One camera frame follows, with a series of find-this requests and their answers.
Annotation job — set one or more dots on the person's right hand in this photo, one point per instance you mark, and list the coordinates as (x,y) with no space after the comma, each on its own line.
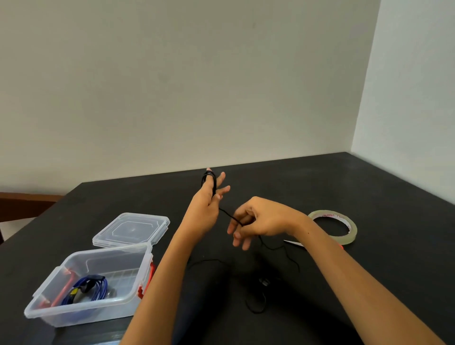
(270,218)

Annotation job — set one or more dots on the person's left hand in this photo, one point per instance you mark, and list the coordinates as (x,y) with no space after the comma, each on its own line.
(204,209)

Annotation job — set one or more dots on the clear tape roll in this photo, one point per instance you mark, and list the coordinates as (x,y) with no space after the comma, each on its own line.
(350,238)

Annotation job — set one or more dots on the clear plastic box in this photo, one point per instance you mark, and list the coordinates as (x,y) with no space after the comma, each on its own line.
(89,312)

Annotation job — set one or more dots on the person's right forearm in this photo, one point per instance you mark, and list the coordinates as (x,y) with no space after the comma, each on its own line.
(366,288)

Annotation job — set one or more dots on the person's left forearm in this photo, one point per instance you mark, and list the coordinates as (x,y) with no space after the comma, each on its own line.
(160,291)

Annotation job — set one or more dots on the clear plastic lid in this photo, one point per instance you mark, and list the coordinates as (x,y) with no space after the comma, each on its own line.
(131,229)

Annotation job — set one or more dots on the brown wooden furniture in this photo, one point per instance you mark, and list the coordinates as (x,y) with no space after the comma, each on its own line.
(21,206)

